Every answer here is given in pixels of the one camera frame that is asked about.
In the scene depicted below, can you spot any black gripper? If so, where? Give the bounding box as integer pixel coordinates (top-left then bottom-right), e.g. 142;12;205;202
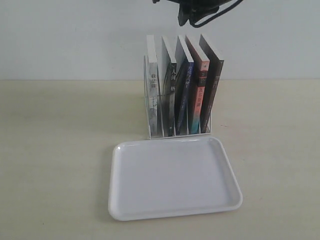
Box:
152;0;226;26

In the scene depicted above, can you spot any blue moon cover book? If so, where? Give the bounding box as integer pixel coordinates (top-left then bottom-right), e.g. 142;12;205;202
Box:
174;35;194;135

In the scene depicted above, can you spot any red teal spine book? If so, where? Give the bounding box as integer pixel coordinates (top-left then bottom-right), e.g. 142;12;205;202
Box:
185;35;210;134

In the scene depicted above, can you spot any dark brown spine book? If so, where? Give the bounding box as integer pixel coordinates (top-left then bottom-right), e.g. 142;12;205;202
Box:
199;34;224;133

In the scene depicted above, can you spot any black grey spine book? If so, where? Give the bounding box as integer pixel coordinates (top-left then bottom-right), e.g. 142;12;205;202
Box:
161;35;177;137

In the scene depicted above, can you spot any white grey spine book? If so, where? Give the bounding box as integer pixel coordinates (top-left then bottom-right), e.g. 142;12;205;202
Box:
146;35;159;136

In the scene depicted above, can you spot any clear acrylic book rack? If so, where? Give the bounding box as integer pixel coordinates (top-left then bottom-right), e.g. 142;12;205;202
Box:
142;53;213;140

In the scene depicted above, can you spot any white plastic tray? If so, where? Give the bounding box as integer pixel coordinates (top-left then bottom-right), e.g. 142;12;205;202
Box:
108;136;243;221

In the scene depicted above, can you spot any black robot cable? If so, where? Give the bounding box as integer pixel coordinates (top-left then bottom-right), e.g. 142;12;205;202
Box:
188;0;245;28

